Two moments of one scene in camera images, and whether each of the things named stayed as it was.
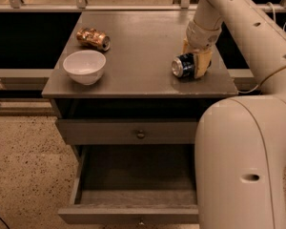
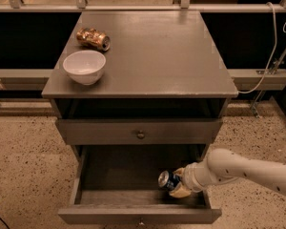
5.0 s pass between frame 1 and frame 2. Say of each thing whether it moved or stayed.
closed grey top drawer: stayed
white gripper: moved
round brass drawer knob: stayed
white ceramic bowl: stayed
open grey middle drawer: stayed
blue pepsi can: moved
